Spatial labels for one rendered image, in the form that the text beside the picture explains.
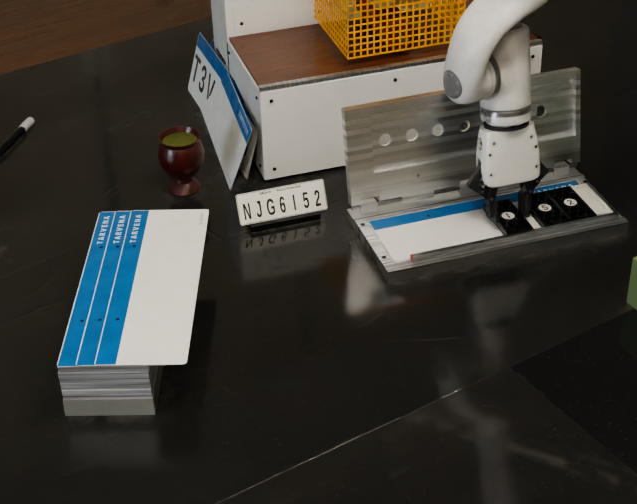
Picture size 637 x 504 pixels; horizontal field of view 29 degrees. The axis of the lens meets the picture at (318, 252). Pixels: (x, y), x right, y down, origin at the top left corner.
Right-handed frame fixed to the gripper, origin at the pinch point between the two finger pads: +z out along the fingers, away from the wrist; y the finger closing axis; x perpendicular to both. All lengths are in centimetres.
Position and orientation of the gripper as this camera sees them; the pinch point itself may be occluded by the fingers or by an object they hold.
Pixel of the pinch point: (508, 208)
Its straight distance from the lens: 217.0
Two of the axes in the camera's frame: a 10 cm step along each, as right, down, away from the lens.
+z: 0.9, 9.2, 3.9
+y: 9.5, -1.9, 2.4
